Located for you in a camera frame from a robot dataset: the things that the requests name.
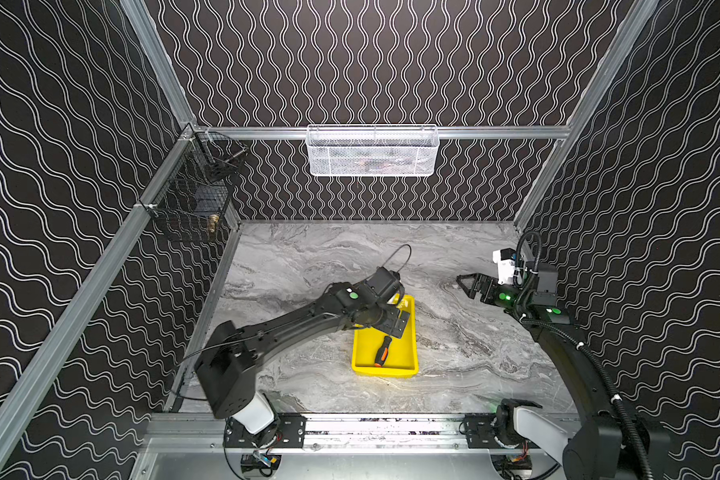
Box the aluminium front rail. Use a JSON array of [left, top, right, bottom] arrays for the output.
[[144, 413, 545, 455]]

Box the black orange screwdriver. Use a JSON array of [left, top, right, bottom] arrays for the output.
[[374, 335, 393, 368]]

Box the white mesh wall basket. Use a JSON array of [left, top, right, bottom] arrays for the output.
[[305, 124, 440, 177]]

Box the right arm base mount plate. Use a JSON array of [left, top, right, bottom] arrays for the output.
[[457, 414, 539, 450]]

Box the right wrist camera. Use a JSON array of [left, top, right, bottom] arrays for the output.
[[492, 248, 516, 285]]

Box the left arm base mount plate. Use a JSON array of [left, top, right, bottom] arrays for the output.
[[223, 413, 307, 450]]

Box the black wire wall basket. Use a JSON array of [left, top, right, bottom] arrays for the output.
[[149, 132, 250, 245]]

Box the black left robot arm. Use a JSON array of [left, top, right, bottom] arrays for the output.
[[194, 267, 408, 419]]

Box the yellow plastic bin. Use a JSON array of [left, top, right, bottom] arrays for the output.
[[351, 295, 419, 378]]

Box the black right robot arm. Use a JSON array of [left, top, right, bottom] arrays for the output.
[[456, 263, 670, 479]]

